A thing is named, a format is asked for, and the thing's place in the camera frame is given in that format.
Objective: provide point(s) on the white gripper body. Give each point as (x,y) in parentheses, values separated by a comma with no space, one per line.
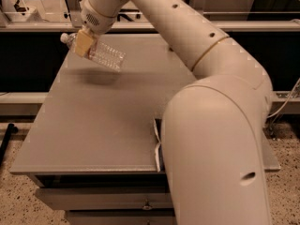
(95,21)

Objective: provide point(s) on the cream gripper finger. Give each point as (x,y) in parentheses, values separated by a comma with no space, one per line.
(85,39)

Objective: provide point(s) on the clear plastic water bottle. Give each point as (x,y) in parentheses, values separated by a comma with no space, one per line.
(100,53)

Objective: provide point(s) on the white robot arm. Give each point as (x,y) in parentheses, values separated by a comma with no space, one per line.
(212,129)

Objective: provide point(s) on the grey cabinet with drawers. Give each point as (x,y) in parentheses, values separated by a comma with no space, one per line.
(95,128)

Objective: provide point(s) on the black pole on floor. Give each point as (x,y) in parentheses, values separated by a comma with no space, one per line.
(11,128)

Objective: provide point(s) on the blue potato chips bag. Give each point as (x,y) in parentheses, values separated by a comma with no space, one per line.
(158,156)

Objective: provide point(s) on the upper grey drawer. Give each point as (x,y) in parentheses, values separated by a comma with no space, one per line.
(105,198)

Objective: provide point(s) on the grey drawer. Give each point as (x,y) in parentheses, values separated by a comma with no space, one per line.
(121,217)
(105,198)

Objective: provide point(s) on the lower grey drawer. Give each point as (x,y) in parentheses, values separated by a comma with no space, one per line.
(121,217)

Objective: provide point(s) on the grey metal railing frame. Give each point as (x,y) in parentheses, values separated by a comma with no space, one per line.
(228,15)

